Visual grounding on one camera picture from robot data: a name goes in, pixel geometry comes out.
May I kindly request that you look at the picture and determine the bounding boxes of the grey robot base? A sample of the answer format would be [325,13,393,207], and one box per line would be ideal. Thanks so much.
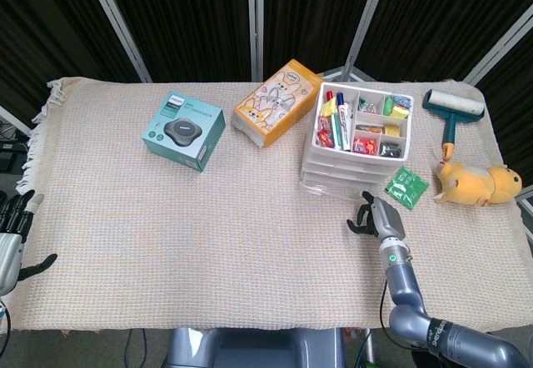
[166,328,346,368]

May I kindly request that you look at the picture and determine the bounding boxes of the teal speaker retail box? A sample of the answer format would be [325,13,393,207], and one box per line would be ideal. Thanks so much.
[142,91,227,173]

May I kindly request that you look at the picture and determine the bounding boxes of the beige woven tablecloth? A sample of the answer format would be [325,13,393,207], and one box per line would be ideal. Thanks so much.
[14,77,524,334]

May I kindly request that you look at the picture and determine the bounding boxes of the clear plastic drawer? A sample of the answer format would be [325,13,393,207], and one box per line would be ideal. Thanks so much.
[298,177,376,201]

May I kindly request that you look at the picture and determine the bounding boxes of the orange hamster plush toy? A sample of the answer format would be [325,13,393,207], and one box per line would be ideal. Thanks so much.
[434,160,524,207]

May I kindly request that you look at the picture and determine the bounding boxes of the white marker with blue cap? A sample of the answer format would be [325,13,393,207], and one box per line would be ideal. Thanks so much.
[336,92,352,152]

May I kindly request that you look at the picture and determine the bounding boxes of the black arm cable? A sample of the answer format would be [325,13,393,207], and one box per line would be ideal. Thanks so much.
[376,280,417,348]

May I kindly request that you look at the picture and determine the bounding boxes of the red orange small items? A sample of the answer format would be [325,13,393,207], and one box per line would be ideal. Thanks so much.
[352,137,378,155]

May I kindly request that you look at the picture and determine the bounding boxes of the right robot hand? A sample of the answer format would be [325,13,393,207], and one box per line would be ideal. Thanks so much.
[346,191,407,244]

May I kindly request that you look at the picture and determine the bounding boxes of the black folding screen grey frame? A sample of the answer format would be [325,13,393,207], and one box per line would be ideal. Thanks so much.
[0,0,533,169]

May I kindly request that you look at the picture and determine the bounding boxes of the orange corgi print tissue pack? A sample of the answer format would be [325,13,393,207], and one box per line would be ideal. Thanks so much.
[231,58,326,149]

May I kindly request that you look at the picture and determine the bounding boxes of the black clips pile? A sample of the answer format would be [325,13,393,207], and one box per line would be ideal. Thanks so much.
[379,142,403,159]

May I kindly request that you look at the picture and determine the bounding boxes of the teal handled lint roller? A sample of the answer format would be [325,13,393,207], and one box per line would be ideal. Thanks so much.
[422,88,486,162]

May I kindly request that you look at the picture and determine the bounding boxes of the white plastic drawer organizer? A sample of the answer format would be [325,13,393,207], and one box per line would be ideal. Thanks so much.
[300,81,415,191]

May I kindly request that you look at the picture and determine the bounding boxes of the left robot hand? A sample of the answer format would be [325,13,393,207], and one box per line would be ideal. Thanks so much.
[0,190,58,296]

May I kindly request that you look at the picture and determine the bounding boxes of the green foil packet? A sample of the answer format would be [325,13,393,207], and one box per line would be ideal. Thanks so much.
[383,165,430,210]

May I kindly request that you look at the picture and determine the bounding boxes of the green marker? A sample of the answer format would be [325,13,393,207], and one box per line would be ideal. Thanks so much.
[331,112,343,151]

